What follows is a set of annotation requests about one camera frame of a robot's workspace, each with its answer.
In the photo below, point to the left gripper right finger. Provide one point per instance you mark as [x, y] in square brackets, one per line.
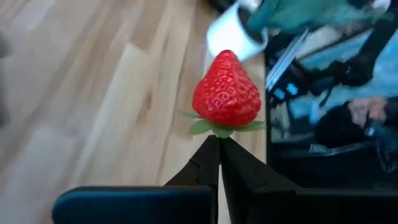
[280, 205]

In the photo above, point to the silver frame bracket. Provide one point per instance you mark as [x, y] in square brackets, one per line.
[286, 62]

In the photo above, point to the person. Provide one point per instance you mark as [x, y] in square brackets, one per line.
[367, 110]

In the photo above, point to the black control box blue labels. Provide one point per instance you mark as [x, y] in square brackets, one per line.
[286, 91]

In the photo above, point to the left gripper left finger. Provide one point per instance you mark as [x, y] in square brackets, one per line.
[174, 205]

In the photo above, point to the red strawberry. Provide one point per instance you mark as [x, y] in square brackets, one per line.
[227, 93]

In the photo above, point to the snake plant in white pot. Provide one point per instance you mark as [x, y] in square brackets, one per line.
[230, 34]

